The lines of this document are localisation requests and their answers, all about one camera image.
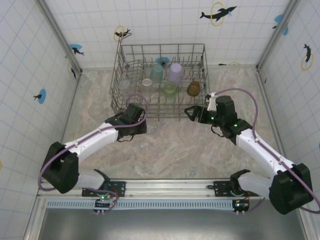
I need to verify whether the teal plastic cup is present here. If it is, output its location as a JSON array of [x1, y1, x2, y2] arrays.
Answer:
[[149, 64, 165, 85]]

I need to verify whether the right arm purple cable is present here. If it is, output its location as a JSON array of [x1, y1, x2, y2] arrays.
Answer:
[[213, 88, 320, 215]]

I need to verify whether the dolphin yellow ring sticker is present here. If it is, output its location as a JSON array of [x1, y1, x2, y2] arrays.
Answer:
[[199, 1, 238, 27]]

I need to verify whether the green plastic cup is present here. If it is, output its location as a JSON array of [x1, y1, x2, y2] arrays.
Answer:
[[163, 81, 179, 100]]

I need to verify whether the seal yellow ring sticker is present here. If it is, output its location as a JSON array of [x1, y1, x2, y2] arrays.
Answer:
[[113, 24, 132, 41]]

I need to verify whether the brown plastic cup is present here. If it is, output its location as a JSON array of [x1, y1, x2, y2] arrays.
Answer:
[[186, 80, 202, 97]]

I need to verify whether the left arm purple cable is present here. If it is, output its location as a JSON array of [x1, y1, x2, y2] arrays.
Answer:
[[37, 93, 150, 213]]

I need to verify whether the white slotted cable duct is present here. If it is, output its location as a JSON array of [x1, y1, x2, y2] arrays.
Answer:
[[46, 199, 248, 210]]

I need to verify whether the shark blue oval sticker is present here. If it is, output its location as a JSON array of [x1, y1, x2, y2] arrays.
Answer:
[[68, 43, 85, 56]]

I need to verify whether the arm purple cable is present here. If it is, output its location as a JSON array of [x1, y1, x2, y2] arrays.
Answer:
[[213, 88, 320, 215], [37, 93, 150, 213]]

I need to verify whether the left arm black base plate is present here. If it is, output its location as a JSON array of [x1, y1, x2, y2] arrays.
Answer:
[[81, 180, 127, 198]]

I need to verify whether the aluminium corner post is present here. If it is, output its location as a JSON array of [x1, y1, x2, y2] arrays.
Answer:
[[256, 0, 301, 73], [36, 0, 84, 79]]

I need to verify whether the aluminium mounting rail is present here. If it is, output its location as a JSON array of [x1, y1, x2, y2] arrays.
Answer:
[[36, 178, 311, 200]]

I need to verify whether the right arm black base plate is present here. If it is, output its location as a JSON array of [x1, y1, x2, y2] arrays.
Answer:
[[213, 179, 261, 198]]

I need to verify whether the grey wire dish rack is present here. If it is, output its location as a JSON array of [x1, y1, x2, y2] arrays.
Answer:
[[109, 33, 211, 124]]

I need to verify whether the black fish yellow ring sticker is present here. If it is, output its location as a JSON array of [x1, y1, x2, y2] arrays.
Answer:
[[67, 61, 77, 80]]

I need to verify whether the purple plastic cup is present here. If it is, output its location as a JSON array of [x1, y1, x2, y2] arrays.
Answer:
[[167, 62, 183, 85]]

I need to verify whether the aluminium side base rail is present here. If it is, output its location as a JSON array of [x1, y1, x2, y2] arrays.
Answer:
[[256, 68, 294, 180]]

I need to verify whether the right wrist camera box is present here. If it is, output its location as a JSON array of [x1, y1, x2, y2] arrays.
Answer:
[[204, 92, 218, 111]]

